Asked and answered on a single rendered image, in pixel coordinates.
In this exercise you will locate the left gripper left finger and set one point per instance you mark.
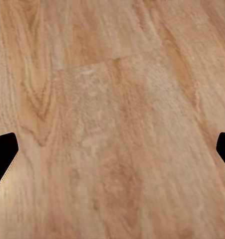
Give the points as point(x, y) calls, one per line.
point(8, 150)

